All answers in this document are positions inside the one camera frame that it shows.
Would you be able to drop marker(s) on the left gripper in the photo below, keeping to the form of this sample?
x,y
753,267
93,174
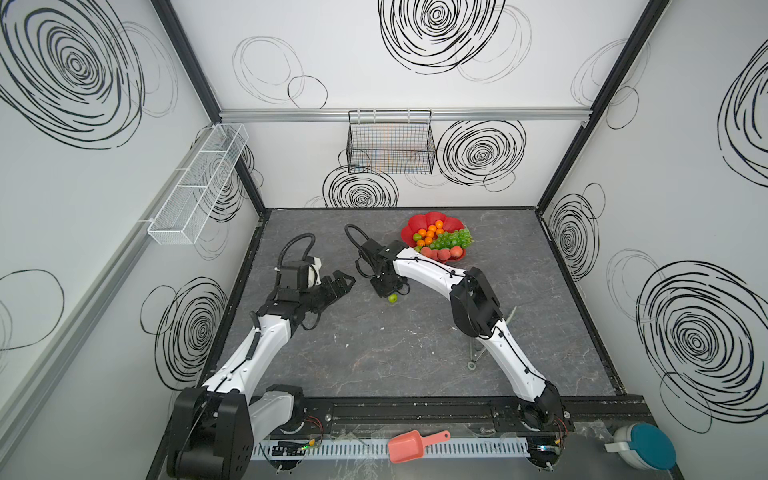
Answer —
x,y
327,291

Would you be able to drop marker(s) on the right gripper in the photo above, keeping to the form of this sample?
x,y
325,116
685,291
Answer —
x,y
384,284

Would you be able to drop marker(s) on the red flower-shaped fruit bowl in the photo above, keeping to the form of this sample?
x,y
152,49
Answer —
x,y
421,221

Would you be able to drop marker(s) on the green fake grape bunch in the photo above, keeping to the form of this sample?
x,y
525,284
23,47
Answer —
x,y
458,238

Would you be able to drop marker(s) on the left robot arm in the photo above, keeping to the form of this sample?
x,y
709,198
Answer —
x,y
215,428

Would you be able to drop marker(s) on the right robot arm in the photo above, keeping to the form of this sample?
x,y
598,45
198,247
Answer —
x,y
476,312

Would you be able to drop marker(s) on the metal kitchen tongs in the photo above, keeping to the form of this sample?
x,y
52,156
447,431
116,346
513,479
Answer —
x,y
476,350

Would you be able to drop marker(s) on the pink plastic scoop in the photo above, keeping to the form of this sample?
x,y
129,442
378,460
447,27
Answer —
x,y
411,445

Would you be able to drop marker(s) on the teal and white container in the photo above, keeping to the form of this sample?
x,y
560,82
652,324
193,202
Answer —
x,y
643,446

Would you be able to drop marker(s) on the black wire basket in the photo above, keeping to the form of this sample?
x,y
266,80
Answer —
x,y
390,141

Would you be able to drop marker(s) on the white wire shelf basket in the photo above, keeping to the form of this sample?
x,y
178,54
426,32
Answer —
x,y
191,202

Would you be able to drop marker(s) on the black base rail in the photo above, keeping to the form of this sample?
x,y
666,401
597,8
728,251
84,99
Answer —
x,y
503,414

